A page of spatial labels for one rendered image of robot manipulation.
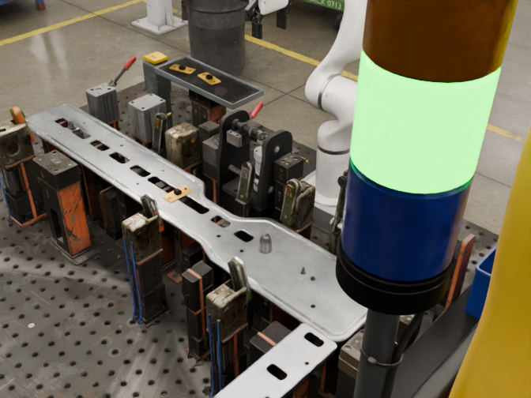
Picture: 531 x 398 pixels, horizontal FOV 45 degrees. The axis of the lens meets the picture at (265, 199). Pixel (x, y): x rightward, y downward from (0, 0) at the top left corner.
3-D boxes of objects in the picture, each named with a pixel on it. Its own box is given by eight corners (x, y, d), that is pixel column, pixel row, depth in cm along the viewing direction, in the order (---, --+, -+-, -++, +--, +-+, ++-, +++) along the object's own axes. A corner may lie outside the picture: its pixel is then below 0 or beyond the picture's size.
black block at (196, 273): (178, 354, 172) (170, 275, 155) (207, 332, 179) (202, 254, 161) (197, 371, 168) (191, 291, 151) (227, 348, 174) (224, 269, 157)
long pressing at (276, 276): (10, 125, 212) (9, 120, 212) (69, 102, 226) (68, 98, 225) (339, 349, 138) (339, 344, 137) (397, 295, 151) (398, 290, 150)
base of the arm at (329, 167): (324, 168, 230) (325, 123, 218) (370, 186, 220) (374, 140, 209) (294, 194, 218) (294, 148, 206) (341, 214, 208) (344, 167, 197)
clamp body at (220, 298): (199, 392, 163) (192, 294, 142) (231, 365, 170) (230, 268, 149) (224, 412, 158) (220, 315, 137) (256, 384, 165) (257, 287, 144)
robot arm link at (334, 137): (333, 130, 214) (337, 65, 200) (377, 152, 204) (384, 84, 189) (309, 144, 208) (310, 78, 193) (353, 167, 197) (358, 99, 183)
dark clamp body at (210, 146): (197, 241, 211) (190, 141, 188) (225, 223, 219) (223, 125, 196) (219, 256, 205) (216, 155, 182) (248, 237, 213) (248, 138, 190)
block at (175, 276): (166, 275, 197) (158, 200, 180) (197, 256, 204) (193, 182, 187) (177, 284, 194) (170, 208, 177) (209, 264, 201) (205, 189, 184)
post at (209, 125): (203, 227, 216) (197, 124, 192) (213, 221, 219) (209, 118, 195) (212, 234, 213) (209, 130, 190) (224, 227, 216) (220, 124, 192)
